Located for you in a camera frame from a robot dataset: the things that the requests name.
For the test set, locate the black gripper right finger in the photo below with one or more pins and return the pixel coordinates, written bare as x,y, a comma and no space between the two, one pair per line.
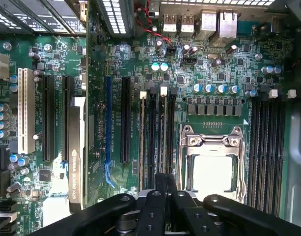
189,216

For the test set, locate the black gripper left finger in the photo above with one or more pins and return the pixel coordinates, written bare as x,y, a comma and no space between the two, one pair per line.
152,211

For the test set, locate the silver CPU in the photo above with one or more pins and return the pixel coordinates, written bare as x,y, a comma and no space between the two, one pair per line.
212,173

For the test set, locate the steel locking lever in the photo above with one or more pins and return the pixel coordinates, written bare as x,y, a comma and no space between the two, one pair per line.
179,159
242,169

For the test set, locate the metal CPU socket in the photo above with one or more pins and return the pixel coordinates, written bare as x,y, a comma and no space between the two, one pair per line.
211,145

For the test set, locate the metal socket cover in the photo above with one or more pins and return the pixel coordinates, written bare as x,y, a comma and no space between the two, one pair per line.
212,143

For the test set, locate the NVIDIA Quadro graphics card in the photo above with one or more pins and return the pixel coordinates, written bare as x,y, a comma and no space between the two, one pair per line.
77,152

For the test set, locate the black expansion slot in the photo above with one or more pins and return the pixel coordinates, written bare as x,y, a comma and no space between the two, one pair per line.
66,98
48,118
126,118

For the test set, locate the blue expansion slot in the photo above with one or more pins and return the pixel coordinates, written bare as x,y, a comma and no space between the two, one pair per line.
108,118

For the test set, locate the row of grey chokes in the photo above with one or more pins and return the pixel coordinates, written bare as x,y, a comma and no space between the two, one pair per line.
214,110

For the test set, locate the black square chip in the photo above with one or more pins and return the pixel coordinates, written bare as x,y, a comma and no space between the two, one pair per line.
45,175

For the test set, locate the green computer motherboard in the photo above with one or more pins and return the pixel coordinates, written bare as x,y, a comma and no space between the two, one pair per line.
297,147

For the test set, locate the blue top capacitor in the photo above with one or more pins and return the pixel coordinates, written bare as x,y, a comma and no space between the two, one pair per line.
233,89
277,69
155,67
197,88
164,67
221,89
267,70
209,88

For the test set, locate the black SATA connector block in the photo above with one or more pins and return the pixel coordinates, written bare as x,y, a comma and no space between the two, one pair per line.
4,218

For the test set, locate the green PC motherboard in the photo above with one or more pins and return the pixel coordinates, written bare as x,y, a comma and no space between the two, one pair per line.
130,61

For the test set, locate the black fan header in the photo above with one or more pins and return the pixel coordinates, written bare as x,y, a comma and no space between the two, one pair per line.
188,61

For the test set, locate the white PCI expansion slot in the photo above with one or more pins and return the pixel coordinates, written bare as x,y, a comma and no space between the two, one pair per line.
26,110

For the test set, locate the metal USB port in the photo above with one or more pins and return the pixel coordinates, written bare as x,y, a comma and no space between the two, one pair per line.
187,23
170,23

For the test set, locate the tall metal port block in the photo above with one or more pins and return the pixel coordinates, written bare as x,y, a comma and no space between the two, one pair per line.
208,24

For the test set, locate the metal ethernet port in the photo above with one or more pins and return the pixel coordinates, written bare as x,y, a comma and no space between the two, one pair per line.
227,23

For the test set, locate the perforated metal fan grille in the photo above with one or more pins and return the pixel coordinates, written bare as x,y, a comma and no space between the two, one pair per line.
116,14

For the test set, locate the white power connector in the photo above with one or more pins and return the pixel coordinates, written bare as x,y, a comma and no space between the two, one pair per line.
0,65

